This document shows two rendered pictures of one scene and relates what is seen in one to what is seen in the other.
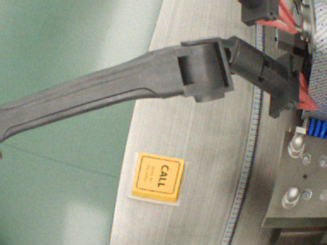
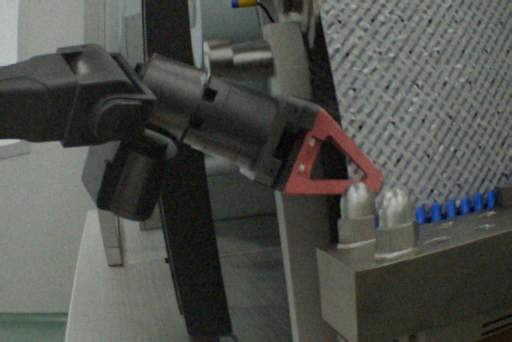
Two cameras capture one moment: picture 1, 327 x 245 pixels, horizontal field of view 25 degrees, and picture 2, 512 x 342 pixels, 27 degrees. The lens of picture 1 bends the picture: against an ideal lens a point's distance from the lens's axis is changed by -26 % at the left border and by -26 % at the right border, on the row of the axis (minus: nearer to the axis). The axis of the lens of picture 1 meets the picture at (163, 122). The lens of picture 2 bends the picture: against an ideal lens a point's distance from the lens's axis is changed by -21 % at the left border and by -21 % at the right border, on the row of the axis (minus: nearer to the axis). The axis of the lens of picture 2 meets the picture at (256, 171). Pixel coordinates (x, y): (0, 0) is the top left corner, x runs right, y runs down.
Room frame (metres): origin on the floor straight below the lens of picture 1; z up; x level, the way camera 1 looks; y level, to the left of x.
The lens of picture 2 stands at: (-0.30, 0.09, 1.15)
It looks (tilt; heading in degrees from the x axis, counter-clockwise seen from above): 4 degrees down; 345
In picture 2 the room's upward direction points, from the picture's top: 8 degrees counter-clockwise
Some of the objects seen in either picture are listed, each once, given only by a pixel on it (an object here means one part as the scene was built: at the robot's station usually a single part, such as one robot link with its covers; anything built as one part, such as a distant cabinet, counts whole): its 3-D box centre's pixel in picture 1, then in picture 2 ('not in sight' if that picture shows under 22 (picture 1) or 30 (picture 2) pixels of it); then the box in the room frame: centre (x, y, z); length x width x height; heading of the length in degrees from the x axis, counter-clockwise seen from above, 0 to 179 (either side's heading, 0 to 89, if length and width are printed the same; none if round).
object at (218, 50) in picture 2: not in sight; (218, 59); (0.74, -0.18, 1.18); 0.04 x 0.02 x 0.04; 171
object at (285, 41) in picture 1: (288, 56); (284, 204); (0.73, -0.22, 1.05); 0.06 x 0.05 x 0.31; 81
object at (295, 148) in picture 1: (297, 143); (359, 213); (0.57, -0.22, 1.05); 0.04 x 0.04 x 0.04
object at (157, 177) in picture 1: (157, 178); not in sight; (0.57, 0.01, 0.91); 0.07 x 0.07 x 0.02; 81
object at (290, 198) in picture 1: (292, 195); (397, 221); (0.47, -0.22, 1.05); 0.04 x 0.04 x 0.04
